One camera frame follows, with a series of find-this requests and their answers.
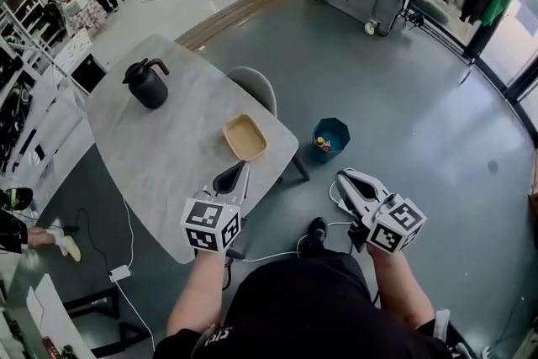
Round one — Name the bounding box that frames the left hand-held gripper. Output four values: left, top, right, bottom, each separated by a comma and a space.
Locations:
180, 159, 251, 254

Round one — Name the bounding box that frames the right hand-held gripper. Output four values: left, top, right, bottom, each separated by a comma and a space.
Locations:
334, 167, 428, 256

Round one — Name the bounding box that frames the beige rectangular container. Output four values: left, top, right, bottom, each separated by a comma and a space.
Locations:
222, 114, 268, 162

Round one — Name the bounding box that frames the teal trash bin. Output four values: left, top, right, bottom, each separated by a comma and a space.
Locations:
311, 117, 351, 166

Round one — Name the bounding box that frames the person's left forearm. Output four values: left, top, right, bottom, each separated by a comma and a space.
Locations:
166, 248, 236, 344

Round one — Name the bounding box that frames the person's right forearm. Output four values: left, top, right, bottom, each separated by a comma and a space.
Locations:
366, 243, 435, 331

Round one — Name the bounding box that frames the black table leg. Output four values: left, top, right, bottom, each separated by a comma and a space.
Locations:
291, 155, 311, 182

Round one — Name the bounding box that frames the person's black shoe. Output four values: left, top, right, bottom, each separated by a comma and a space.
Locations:
300, 216, 328, 260

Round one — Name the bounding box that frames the grey padded chair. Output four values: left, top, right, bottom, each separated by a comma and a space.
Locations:
227, 66, 278, 117

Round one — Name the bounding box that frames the black thermos jug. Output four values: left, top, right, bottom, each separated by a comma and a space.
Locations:
122, 57, 171, 111

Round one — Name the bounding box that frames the person's black shirt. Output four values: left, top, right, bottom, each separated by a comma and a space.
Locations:
153, 250, 453, 359

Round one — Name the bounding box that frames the white power strip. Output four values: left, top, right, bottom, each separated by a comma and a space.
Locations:
108, 264, 132, 282

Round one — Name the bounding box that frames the white board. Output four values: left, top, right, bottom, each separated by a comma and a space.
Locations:
25, 272, 85, 359

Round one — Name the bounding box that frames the white metal shelf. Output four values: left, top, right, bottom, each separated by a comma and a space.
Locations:
0, 0, 92, 177

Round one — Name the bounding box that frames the white floor cable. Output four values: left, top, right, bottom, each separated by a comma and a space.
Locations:
242, 179, 358, 264

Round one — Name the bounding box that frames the black floor cable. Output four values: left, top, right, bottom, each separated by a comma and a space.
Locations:
24, 207, 114, 275

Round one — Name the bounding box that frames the black metal frame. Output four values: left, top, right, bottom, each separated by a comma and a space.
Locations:
62, 286, 155, 359

